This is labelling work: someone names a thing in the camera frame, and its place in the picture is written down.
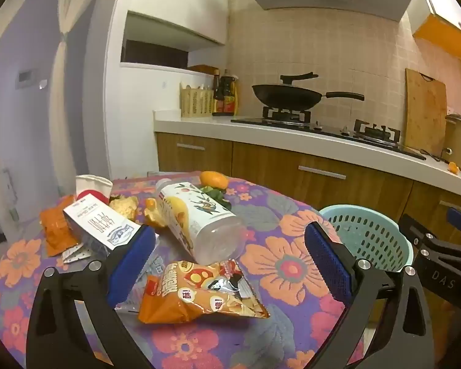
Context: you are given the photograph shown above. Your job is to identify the dark sauce bottle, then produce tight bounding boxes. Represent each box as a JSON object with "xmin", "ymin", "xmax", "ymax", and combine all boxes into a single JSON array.
[
  {"xmin": 212, "ymin": 70, "xmax": 224, "ymax": 117},
  {"xmin": 220, "ymin": 70, "xmax": 241, "ymax": 116}
]

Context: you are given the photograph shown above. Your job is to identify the black wok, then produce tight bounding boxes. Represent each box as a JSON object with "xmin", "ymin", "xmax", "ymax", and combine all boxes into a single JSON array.
[{"xmin": 251, "ymin": 72, "xmax": 365, "ymax": 110}]

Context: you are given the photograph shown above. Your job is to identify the black gas stove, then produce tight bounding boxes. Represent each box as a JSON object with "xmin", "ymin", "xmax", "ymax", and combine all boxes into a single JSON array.
[{"xmin": 230, "ymin": 105, "xmax": 427, "ymax": 161}]

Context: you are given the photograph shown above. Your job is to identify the floral tablecloth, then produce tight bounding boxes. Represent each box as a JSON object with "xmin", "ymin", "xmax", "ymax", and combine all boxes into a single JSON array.
[{"xmin": 0, "ymin": 171, "xmax": 373, "ymax": 369}]

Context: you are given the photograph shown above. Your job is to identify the black power cable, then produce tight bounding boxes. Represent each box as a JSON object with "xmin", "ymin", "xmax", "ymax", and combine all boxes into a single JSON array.
[{"xmin": 419, "ymin": 148, "xmax": 461, "ymax": 176}]

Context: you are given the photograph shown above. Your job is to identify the white kitchen countertop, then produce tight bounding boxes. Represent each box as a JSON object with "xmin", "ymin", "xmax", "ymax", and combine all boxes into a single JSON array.
[{"xmin": 154, "ymin": 109, "xmax": 461, "ymax": 196}]

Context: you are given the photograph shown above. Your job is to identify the orange chip bag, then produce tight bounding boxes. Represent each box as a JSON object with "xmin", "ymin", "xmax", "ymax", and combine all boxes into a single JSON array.
[{"xmin": 138, "ymin": 260, "xmax": 270, "ymax": 324}]

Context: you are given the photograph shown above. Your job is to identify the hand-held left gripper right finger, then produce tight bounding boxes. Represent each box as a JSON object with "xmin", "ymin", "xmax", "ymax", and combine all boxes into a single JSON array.
[{"xmin": 304, "ymin": 221, "xmax": 435, "ymax": 369}]

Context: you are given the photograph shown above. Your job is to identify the clear plastic wrapper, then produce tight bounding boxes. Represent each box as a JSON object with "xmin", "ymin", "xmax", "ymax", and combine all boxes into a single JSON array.
[{"xmin": 115, "ymin": 234, "xmax": 170, "ymax": 314}]

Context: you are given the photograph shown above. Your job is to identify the red and white paper cup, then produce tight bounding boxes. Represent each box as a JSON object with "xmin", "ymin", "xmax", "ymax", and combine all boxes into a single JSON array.
[{"xmin": 76, "ymin": 175, "xmax": 113, "ymax": 205}]

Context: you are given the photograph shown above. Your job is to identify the teal plastic basket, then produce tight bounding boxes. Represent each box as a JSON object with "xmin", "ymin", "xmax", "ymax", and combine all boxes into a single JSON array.
[{"xmin": 318, "ymin": 204, "xmax": 414, "ymax": 274}]

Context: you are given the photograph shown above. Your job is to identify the orange wall cabinet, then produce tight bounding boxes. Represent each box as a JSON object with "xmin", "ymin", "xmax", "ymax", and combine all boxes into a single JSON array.
[{"xmin": 413, "ymin": 0, "xmax": 461, "ymax": 62}]

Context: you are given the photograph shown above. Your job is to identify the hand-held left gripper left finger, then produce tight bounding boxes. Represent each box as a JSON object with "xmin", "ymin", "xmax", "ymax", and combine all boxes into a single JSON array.
[{"xmin": 25, "ymin": 224, "xmax": 158, "ymax": 369}]

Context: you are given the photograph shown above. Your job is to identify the orange peel piece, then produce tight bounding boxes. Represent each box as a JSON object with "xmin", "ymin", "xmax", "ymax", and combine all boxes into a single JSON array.
[
  {"xmin": 109, "ymin": 196, "xmax": 139, "ymax": 220},
  {"xmin": 144, "ymin": 198, "xmax": 168, "ymax": 228}
]

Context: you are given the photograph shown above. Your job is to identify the clear plastic bottle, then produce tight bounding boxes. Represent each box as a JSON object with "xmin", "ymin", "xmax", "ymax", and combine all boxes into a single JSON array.
[{"xmin": 155, "ymin": 179, "xmax": 247, "ymax": 266}]

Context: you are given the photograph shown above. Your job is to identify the cream utensil basket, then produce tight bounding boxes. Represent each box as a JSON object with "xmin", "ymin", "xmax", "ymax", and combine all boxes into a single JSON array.
[{"xmin": 180, "ymin": 82, "xmax": 215, "ymax": 118}]

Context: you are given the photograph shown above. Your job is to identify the white wall access box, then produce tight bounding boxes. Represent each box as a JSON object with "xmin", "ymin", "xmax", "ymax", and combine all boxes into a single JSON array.
[{"xmin": 0, "ymin": 167, "xmax": 18, "ymax": 220}]

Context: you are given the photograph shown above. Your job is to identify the wooden box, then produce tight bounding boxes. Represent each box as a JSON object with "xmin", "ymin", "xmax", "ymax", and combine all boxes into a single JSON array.
[{"xmin": 187, "ymin": 65, "xmax": 219, "ymax": 76}]

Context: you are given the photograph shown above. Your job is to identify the wooden base cabinets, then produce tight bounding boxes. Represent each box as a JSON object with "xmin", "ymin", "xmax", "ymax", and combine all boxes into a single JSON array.
[{"xmin": 156, "ymin": 133, "xmax": 461, "ymax": 239}]

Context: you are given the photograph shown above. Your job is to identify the wall switch panel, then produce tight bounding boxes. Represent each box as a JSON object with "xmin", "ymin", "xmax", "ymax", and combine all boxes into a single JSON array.
[{"xmin": 17, "ymin": 68, "xmax": 40, "ymax": 90}]

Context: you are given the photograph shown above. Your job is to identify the large orange peel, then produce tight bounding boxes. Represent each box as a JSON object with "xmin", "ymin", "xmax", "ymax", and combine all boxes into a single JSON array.
[{"xmin": 200, "ymin": 171, "xmax": 230, "ymax": 190}]

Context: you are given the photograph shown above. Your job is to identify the silver blister pack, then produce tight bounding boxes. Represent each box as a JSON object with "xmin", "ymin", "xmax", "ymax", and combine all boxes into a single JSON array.
[{"xmin": 59, "ymin": 247, "xmax": 91, "ymax": 264}]

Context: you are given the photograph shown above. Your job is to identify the small orange snack packet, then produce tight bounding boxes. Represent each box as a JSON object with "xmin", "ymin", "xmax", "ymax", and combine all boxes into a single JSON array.
[{"xmin": 39, "ymin": 204, "xmax": 81, "ymax": 257}]

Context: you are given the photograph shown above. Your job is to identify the wooden cutting board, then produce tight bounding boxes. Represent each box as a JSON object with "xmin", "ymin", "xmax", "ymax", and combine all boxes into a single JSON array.
[{"xmin": 403, "ymin": 68, "xmax": 448, "ymax": 156}]

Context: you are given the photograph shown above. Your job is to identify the white carton box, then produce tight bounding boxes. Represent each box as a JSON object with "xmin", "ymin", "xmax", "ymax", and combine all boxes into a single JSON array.
[{"xmin": 63, "ymin": 199, "xmax": 147, "ymax": 258}]

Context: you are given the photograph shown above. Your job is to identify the green leafy vegetable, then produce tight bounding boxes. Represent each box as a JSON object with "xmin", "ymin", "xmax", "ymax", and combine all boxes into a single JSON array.
[{"xmin": 199, "ymin": 186, "xmax": 232, "ymax": 211}]

